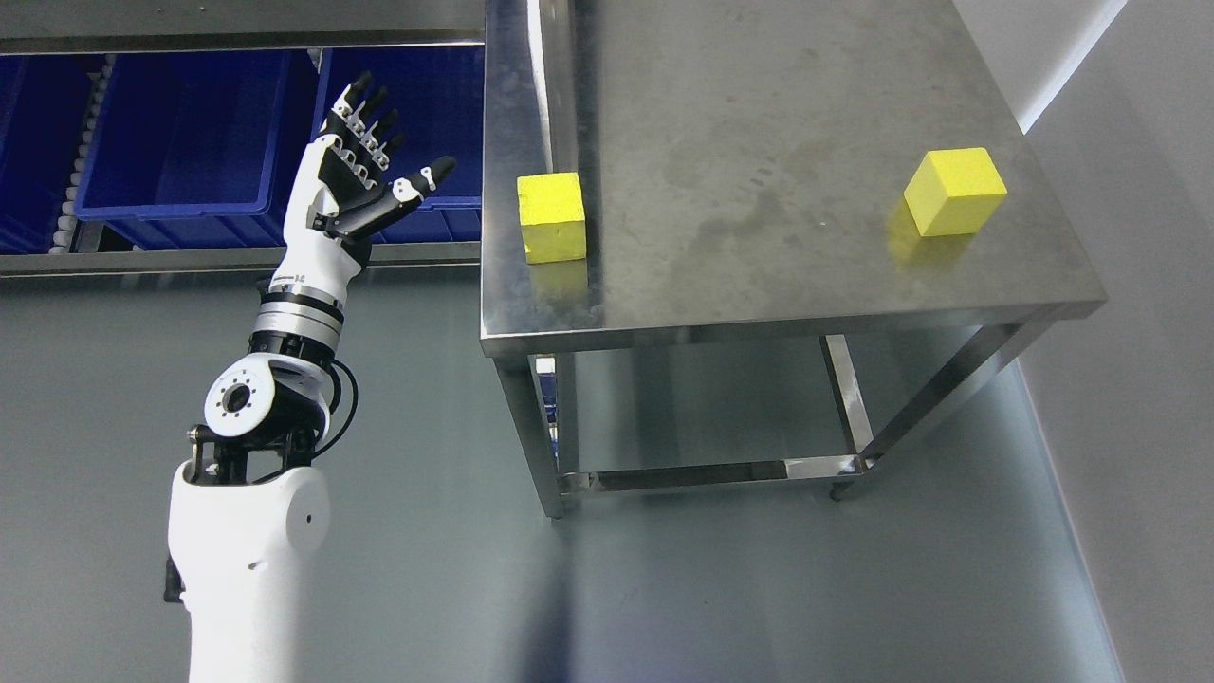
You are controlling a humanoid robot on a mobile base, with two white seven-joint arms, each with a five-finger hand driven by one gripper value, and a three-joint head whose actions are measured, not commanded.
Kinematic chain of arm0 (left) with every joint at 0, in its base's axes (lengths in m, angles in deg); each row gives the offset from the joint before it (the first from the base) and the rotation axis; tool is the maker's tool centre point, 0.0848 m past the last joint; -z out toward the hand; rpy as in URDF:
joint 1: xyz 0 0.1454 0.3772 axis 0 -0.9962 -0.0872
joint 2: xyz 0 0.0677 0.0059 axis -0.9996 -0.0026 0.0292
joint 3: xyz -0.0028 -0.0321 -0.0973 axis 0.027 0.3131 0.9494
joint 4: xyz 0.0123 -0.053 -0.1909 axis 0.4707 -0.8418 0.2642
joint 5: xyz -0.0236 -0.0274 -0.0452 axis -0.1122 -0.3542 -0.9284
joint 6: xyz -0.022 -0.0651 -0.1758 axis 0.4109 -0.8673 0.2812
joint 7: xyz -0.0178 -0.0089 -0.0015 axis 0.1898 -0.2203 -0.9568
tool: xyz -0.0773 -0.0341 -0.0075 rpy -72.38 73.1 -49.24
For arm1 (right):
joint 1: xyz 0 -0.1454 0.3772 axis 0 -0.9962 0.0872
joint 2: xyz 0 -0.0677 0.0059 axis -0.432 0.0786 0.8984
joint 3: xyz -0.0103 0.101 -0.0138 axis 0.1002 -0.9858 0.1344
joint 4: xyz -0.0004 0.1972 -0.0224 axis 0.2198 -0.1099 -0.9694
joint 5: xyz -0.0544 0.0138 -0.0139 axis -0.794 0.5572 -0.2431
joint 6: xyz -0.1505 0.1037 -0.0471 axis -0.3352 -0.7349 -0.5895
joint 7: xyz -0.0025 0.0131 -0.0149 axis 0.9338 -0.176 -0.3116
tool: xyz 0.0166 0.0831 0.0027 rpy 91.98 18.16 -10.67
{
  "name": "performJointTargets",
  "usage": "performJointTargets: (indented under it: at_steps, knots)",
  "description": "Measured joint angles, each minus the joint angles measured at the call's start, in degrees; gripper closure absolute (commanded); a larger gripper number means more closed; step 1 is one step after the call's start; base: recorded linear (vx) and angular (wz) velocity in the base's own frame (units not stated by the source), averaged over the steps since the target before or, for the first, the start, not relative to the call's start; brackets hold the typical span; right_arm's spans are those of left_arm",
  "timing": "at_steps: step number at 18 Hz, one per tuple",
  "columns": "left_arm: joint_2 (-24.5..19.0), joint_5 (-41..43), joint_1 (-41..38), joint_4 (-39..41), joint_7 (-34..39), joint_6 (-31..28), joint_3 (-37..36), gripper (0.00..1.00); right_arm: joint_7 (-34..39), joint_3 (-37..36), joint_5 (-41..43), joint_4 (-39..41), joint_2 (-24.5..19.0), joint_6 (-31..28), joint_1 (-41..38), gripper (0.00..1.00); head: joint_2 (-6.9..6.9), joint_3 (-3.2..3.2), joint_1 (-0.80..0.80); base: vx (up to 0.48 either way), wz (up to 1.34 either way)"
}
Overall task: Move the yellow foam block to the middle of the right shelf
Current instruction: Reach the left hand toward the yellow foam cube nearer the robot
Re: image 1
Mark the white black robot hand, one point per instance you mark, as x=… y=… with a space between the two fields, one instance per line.
x=339 y=200

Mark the yellow foam block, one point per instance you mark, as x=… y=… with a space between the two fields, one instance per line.
x=552 y=218
x=954 y=192

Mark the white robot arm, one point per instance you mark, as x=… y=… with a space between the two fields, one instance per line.
x=248 y=511

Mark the metal shelf rack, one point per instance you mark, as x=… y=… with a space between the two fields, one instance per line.
x=173 y=26

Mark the blue bin centre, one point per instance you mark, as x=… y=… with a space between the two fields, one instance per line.
x=198 y=150

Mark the blue bin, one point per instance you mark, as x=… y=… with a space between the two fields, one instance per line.
x=198 y=150
x=44 y=99

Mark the stainless steel table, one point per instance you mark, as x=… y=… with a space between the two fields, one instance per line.
x=742 y=166

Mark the blue bin far left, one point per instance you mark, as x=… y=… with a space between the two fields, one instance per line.
x=44 y=99

